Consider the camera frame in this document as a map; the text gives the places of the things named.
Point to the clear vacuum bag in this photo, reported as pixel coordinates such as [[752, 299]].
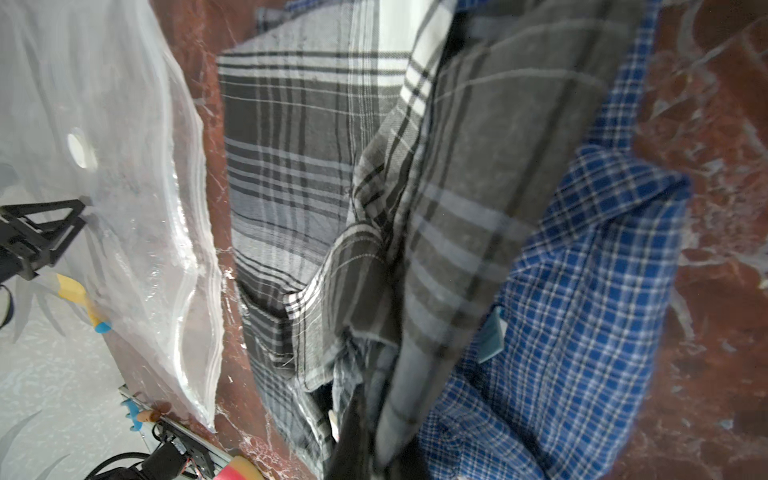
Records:
[[146, 256]]

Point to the blue checked shirt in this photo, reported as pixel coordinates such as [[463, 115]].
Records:
[[552, 380]]

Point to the white bag valve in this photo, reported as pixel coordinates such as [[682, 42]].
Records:
[[81, 150]]

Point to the grey plaid shirt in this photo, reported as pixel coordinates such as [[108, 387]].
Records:
[[388, 161]]

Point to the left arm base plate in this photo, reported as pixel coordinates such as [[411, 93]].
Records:
[[206, 460]]

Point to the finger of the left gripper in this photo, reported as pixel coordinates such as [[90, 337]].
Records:
[[28, 245]]

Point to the yellow scraper tool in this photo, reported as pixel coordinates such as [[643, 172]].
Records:
[[74, 292]]

